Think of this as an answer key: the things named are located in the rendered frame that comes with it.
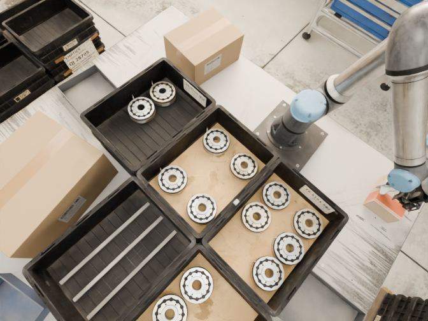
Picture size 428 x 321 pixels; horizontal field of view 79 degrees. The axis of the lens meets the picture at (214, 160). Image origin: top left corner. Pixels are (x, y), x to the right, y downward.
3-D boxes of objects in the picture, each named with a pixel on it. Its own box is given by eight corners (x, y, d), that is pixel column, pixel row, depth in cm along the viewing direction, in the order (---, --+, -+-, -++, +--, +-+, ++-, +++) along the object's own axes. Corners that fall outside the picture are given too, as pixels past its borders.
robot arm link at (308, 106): (276, 115, 106) (289, 95, 94) (299, 102, 110) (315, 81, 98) (295, 138, 103) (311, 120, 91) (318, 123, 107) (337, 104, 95)
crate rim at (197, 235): (218, 106, 99) (218, 102, 97) (278, 158, 93) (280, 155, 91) (135, 176, 86) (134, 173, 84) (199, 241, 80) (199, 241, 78)
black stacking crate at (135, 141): (166, 76, 114) (164, 57, 103) (214, 118, 108) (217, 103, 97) (90, 131, 101) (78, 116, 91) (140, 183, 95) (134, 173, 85)
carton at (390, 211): (379, 178, 116) (390, 172, 109) (402, 195, 114) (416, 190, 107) (362, 204, 111) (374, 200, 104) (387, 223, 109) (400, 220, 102)
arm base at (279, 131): (281, 111, 119) (290, 99, 110) (309, 131, 117) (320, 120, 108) (263, 132, 114) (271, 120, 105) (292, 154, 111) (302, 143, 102)
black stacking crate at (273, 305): (271, 168, 102) (279, 156, 91) (332, 222, 96) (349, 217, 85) (199, 244, 89) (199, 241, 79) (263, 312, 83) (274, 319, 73)
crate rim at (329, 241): (278, 158, 93) (280, 155, 91) (347, 218, 87) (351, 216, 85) (199, 242, 80) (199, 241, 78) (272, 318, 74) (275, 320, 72)
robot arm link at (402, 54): (424, 10, 52) (421, 201, 73) (453, -5, 55) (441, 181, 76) (367, 22, 61) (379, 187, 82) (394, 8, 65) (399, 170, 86)
